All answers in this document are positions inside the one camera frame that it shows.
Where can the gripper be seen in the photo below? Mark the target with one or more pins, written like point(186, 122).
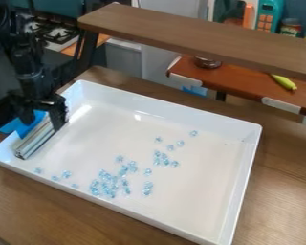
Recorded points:
point(34, 91)

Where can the silver bar tool blue grip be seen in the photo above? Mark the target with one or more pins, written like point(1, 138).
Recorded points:
point(34, 140)

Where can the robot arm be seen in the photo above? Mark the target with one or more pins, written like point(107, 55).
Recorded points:
point(24, 48)

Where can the pile of blue bits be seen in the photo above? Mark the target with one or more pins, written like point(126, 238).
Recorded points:
point(117, 178)

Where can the toy stove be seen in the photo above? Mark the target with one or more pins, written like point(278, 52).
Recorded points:
point(57, 34)

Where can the white tray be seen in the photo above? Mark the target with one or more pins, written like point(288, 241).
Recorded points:
point(189, 191)

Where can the brown round toy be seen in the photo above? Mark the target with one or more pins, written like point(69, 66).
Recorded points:
point(207, 62)

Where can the brown wooden shelf board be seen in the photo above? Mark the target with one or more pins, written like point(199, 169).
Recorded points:
point(211, 38)

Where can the red-brown wooden shelf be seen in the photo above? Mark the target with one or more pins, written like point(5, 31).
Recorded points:
point(245, 84)

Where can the yellow toy corn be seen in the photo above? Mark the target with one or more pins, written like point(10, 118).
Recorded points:
point(284, 81)

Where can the toy microwave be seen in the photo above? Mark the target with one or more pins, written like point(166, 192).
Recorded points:
point(267, 15)

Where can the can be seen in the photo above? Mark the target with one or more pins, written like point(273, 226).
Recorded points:
point(291, 28)

